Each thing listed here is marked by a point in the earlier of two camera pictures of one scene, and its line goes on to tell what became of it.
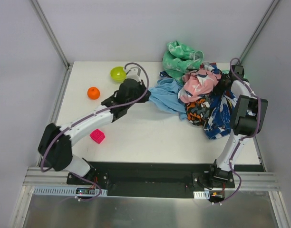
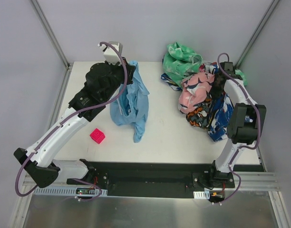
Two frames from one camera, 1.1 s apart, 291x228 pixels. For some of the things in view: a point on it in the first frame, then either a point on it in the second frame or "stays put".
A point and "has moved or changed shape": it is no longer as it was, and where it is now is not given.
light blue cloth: [165, 95] → [130, 108]
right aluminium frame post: [272, 7] stays put
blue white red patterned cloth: [221, 103] stays put
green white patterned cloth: [179, 59] stays put
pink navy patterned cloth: [198, 83] has moved or changed shape
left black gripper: [140, 90] → [129, 71]
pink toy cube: [97, 136] stays put
